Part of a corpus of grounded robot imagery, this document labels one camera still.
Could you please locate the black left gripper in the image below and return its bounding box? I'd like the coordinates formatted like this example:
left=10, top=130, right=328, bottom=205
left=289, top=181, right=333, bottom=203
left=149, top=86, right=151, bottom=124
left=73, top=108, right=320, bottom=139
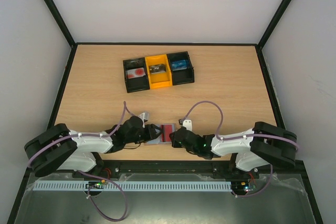
left=125, top=124, right=163, bottom=144

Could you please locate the white red april card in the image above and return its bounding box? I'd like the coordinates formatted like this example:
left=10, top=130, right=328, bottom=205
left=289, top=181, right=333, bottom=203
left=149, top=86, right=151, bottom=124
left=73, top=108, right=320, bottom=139
left=161, top=124, right=175, bottom=143

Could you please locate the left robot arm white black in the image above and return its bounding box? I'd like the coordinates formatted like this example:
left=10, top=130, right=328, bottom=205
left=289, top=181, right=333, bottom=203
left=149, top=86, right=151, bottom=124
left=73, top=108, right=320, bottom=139
left=24, top=116, right=163, bottom=177

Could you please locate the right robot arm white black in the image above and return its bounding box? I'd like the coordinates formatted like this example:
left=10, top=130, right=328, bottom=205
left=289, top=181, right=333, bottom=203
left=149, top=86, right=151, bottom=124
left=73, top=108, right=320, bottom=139
left=170, top=122, right=299, bottom=178

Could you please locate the white red card in bin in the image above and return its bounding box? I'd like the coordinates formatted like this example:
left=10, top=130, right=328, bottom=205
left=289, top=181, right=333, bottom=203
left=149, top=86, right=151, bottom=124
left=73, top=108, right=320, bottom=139
left=127, top=67, right=146, bottom=79

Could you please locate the left black bin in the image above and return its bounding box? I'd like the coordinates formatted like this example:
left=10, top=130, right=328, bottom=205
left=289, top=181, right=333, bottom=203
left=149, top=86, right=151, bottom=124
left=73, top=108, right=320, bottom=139
left=123, top=57, right=150, bottom=93

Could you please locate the black bin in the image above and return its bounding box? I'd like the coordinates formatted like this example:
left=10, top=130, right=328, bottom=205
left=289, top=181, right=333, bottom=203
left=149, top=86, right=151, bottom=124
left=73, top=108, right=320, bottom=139
left=123, top=57, right=150, bottom=93
left=166, top=51, right=195, bottom=86

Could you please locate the yellow middle bin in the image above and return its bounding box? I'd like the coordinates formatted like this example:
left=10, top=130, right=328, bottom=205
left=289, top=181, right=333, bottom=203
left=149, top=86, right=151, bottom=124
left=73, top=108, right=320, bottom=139
left=145, top=54, right=173, bottom=89

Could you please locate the right black bin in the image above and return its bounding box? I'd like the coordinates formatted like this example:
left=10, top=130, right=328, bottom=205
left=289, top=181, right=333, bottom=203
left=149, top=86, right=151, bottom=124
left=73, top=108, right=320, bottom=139
left=166, top=51, right=195, bottom=86

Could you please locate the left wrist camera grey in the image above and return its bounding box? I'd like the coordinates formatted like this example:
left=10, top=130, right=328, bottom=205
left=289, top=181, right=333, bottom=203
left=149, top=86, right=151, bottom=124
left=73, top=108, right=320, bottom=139
left=138, top=111, right=149, bottom=127

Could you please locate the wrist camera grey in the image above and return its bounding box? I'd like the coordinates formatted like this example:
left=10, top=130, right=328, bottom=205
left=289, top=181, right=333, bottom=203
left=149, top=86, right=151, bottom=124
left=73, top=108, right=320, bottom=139
left=138, top=111, right=149, bottom=127
left=178, top=119, right=193, bottom=131

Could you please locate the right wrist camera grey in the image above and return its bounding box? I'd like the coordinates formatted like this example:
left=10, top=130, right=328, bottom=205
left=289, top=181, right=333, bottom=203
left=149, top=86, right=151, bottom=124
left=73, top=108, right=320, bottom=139
left=178, top=119, right=193, bottom=131

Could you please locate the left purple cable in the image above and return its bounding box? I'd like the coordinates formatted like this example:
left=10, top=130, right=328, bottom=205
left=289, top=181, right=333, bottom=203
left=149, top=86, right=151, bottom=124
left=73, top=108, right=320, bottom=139
left=27, top=100, right=140, bottom=220

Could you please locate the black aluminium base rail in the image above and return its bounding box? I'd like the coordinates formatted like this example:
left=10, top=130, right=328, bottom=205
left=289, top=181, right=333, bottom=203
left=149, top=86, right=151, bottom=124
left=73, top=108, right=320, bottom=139
left=70, top=159, right=305, bottom=182

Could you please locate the light blue slotted cable duct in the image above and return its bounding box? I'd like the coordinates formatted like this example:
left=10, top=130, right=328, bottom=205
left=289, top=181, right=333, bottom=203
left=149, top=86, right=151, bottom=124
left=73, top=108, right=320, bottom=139
left=31, top=180, right=232, bottom=192

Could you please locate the black enclosure frame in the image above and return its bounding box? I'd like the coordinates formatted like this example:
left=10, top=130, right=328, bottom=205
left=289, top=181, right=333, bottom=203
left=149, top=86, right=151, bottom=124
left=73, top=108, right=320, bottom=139
left=7, top=0, right=323, bottom=223

